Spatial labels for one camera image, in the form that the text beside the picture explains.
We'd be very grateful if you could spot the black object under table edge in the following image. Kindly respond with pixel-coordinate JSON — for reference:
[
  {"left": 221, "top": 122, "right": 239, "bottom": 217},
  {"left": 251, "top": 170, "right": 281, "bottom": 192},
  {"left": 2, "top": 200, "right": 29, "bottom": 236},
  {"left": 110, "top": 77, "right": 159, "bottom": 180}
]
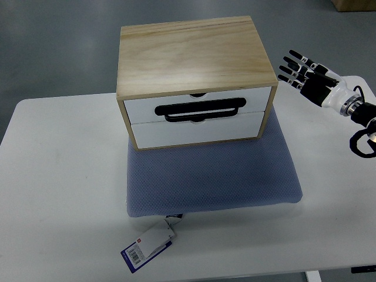
[{"left": 351, "top": 265, "right": 376, "bottom": 274}]

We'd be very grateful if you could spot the cardboard box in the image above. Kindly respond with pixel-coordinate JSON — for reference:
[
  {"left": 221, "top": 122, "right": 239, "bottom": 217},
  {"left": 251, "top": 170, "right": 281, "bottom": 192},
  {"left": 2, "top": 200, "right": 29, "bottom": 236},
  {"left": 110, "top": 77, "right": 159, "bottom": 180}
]
[{"left": 331, "top": 0, "right": 375, "bottom": 12}]

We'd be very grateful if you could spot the black drawer handle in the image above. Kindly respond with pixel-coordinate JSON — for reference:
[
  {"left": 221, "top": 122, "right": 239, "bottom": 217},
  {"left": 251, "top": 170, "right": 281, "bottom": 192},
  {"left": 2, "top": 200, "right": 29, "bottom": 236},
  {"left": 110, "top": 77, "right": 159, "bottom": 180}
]
[{"left": 155, "top": 98, "right": 246, "bottom": 123}]

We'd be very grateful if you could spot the white table leg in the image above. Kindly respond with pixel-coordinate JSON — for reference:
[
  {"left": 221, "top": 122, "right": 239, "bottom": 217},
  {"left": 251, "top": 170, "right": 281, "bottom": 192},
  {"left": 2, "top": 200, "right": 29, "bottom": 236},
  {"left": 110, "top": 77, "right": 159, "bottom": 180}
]
[{"left": 305, "top": 270, "right": 322, "bottom": 282}]

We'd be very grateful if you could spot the wooden drawer cabinet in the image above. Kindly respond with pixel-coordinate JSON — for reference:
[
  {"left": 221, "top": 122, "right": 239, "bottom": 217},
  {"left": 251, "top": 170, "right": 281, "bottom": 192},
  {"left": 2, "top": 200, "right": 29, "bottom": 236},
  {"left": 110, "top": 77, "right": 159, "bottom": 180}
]
[{"left": 116, "top": 16, "right": 278, "bottom": 150}]

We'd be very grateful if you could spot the black cable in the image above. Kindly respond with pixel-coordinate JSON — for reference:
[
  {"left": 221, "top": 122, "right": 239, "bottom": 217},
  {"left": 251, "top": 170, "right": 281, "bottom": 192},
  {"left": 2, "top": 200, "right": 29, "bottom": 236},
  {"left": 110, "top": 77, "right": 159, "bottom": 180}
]
[{"left": 351, "top": 85, "right": 367, "bottom": 103}]

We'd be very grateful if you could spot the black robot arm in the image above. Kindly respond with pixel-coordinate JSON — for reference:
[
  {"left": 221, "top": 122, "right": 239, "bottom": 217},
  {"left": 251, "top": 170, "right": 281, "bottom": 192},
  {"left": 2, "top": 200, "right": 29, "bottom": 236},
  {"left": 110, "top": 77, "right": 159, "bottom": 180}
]
[{"left": 349, "top": 102, "right": 375, "bottom": 159}]

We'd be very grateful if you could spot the blue mesh cushion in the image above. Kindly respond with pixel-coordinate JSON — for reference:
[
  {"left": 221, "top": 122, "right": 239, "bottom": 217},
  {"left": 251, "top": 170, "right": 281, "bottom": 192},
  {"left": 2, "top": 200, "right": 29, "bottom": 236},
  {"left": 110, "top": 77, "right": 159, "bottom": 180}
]
[{"left": 126, "top": 111, "right": 303, "bottom": 217}]

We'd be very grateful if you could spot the white drawer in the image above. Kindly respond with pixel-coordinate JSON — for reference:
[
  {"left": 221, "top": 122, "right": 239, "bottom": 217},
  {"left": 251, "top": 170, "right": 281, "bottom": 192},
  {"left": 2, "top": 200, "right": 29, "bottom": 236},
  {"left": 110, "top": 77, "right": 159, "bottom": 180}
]
[
  {"left": 123, "top": 86, "right": 273, "bottom": 123},
  {"left": 132, "top": 112, "right": 264, "bottom": 149}
]

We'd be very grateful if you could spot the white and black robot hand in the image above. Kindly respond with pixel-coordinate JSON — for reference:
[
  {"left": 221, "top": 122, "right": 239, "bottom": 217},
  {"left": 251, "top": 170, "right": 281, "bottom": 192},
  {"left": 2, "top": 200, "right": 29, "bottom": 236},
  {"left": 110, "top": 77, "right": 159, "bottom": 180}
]
[{"left": 278, "top": 50, "right": 364, "bottom": 116}]

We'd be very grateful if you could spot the white and blue product tag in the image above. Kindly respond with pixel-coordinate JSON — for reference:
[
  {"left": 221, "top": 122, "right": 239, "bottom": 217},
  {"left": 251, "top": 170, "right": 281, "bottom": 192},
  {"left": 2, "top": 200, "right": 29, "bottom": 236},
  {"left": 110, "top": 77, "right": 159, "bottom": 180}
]
[{"left": 120, "top": 214, "right": 183, "bottom": 274}]

